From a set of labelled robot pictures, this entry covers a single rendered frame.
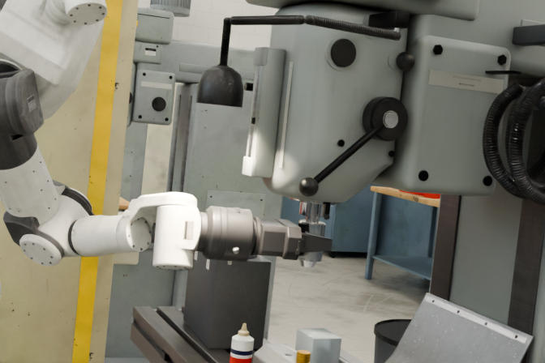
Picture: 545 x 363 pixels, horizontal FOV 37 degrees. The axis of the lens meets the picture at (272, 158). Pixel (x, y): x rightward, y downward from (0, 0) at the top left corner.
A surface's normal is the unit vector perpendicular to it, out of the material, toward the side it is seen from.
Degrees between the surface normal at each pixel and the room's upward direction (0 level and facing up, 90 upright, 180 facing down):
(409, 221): 90
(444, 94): 90
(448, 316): 63
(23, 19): 58
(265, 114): 90
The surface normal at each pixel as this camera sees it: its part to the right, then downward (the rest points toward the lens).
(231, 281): 0.34, 0.08
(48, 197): 0.94, 0.18
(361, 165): 0.35, 0.40
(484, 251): -0.91, -0.07
